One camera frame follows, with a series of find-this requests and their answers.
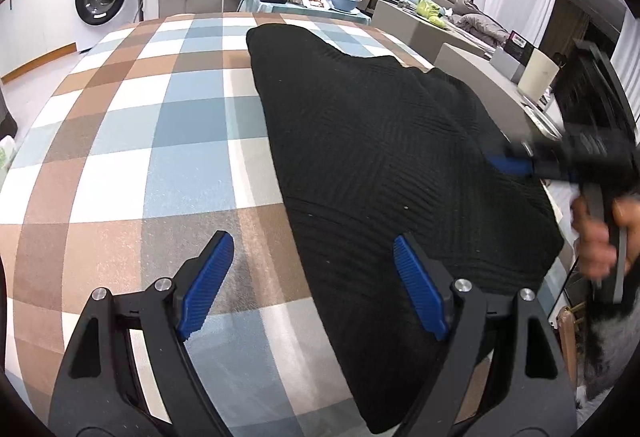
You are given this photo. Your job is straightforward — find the black knit sweater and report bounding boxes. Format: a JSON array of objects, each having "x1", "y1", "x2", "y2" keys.
[{"x1": 246, "y1": 23, "x2": 564, "y2": 434}]

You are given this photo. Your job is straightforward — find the person's right hand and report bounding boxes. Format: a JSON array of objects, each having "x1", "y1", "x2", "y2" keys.
[{"x1": 572, "y1": 196, "x2": 640, "y2": 280}]

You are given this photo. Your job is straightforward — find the checkered blue brown bedspread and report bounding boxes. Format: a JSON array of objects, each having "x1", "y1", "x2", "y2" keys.
[{"x1": 1, "y1": 14, "x2": 368, "y2": 436}]

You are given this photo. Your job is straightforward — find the yellow green toy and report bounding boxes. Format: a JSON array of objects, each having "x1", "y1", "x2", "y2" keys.
[{"x1": 416, "y1": 0, "x2": 448, "y2": 30}]

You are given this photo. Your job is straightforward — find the grey sofa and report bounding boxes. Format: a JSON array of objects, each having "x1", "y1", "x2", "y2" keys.
[{"x1": 364, "y1": 0, "x2": 515, "y2": 62}]

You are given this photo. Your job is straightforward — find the blue plastic bowl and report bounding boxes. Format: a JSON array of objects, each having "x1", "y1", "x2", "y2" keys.
[{"x1": 330, "y1": 0, "x2": 362, "y2": 12}]

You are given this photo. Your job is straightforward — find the small table with teal cloth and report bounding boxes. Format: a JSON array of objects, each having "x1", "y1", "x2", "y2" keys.
[{"x1": 238, "y1": 0, "x2": 371, "y2": 26}]

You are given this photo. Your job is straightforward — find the white kitchen counter cabinet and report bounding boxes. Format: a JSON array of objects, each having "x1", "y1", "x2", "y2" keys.
[{"x1": 1, "y1": 0, "x2": 76, "y2": 76}]

